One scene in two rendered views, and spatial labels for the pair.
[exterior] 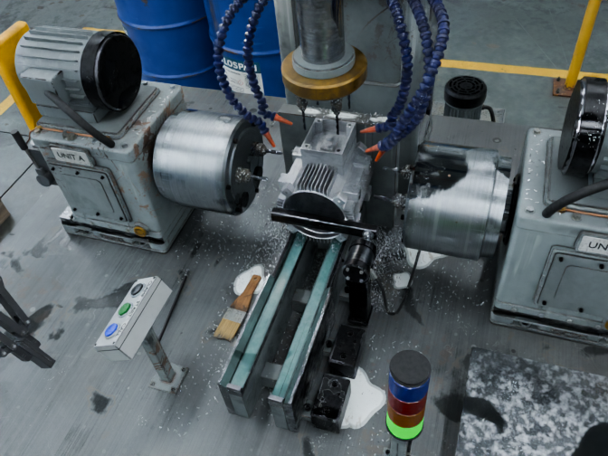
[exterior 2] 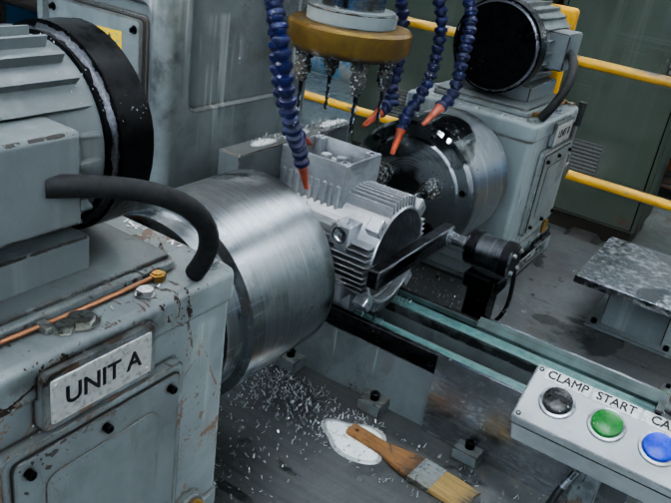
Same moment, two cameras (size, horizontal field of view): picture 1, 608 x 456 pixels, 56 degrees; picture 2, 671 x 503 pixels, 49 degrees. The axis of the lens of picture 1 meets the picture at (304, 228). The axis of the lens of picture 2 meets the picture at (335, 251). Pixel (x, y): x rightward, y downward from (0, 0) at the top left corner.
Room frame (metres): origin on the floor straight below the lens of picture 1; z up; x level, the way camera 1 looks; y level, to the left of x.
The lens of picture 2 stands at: (0.91, 0.99, 1.49)
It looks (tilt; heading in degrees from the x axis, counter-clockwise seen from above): 25 degrees down; 277
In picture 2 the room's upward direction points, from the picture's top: 9 degrees clockwise
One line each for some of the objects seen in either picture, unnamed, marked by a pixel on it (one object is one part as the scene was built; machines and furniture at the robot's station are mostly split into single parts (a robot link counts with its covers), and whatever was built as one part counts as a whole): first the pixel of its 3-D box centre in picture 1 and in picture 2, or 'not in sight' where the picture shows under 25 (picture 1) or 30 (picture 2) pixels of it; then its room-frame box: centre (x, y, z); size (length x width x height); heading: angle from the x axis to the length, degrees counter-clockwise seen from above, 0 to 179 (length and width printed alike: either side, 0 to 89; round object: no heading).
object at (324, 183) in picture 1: (326, 187); (341, 234); (1.02, -0.07, 1.01); 0.20 x 0.19 x 0.19; 157
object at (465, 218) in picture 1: (467, 202); (436, 176); (0.89, -0.37, 1.04); 0.41 x 0.25 x 0.25; 67
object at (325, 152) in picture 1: (328, 147); (330, 171); (1.06, -0.08, 1.11); 0.12 x 0.11 x 0.07; 157
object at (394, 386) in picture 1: (409, 376); not in sight; (0.41, -0.13, 1.19); 0.06 x 0.06 x 0.04
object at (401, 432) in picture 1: (404, 416); not in sight; (0.41, -0.13, 1.05); 0.06 x 0.06 x 0.04
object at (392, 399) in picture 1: (407, 391); not in sight; (0.41, -0.13, 1.14); 0.06 x 0.06 x 0.04
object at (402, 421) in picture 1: (406, 404); not in sight; (0.41, -0.13, 1.10); 0.06 x 0.06 x 0.04
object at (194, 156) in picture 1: (194, 158); (185, 294); (1.16, 0.26, 1.04); 0.37 x 0.25 x 0.25; 67
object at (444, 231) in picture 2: (323, 223); (414, 253); (0.90, -0.05, 1.01); 0.26 x 0.04 x 0.03; 67
